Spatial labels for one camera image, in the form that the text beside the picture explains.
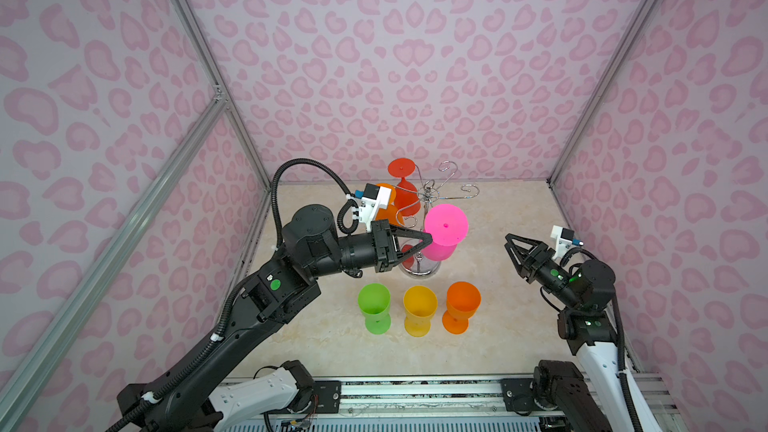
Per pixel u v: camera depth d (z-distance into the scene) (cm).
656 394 75
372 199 50
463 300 74
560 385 62
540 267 62
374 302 79
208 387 38
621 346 51
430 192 74
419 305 79
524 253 65
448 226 51
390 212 78
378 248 44
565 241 66
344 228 48
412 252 48
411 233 51
